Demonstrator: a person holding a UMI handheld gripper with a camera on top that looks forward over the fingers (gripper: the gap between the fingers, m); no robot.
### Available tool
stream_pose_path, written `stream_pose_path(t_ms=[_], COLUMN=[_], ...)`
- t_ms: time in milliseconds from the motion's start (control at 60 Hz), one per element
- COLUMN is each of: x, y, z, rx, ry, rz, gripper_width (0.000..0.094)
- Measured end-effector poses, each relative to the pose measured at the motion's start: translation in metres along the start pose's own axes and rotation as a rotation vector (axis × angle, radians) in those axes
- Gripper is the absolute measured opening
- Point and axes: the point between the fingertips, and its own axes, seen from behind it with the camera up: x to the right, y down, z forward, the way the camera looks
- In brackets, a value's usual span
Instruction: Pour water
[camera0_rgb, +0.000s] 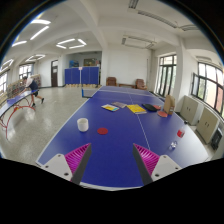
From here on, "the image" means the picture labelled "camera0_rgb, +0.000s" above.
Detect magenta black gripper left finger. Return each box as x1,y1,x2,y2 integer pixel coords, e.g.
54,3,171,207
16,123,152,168
41,143,92,185

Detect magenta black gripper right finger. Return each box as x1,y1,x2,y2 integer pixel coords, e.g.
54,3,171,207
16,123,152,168
133,144,181,185

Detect clear glass bottle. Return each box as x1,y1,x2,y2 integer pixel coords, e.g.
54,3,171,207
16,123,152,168
170,141,178,149

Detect small red cup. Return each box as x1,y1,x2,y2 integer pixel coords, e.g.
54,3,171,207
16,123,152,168
177,129,185,138

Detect white cup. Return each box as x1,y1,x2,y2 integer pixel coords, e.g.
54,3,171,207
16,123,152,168
77,118,89,132

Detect red round coaster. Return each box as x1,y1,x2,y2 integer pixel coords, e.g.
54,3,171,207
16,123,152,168
97,128,108,135

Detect red table tennis paddle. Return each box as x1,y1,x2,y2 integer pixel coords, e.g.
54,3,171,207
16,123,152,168
157,111,168,118

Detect black paddle case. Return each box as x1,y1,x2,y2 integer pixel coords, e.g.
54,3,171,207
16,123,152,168
142,104,157,112

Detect orange red paddle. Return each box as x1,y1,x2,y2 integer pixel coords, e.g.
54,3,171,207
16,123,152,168
153,105,161,110

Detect yellow book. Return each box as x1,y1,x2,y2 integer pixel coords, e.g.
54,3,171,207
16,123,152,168
128,104,146,114

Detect brown cardboard box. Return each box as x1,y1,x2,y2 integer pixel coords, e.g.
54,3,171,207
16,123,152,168
163,95,175,115

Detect beige cabinet far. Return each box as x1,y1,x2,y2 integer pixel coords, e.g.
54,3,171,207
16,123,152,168
180,96,203,125

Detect beige cabinet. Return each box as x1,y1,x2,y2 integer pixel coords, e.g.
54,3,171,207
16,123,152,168
180,96,203,125
196,108,219,144

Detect colourful booklet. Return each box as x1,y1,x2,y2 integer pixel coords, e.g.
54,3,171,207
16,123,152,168
101,104,119,112

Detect beige cabinet near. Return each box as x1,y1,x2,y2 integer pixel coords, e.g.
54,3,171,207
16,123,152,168
196,108,219,144

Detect grey booklet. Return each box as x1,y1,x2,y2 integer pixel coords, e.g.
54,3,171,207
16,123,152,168
111,102,127,109

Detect brown armchair right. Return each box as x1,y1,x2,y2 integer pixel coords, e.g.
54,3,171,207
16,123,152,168
135,79,147,90

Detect brown armchair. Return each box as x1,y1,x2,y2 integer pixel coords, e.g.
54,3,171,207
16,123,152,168
135,79,147,90
106,77,117,86

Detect person in white shirt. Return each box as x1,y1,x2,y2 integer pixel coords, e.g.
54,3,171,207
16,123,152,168
23,76,44,102

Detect blue partition screens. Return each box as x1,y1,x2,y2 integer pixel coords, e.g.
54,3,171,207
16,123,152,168
65,66,99,84

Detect brown armchair left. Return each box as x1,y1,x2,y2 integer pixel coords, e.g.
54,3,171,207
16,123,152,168
106,77,117,86

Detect dark wooden door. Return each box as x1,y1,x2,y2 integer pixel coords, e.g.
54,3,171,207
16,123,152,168
51,60,58,87

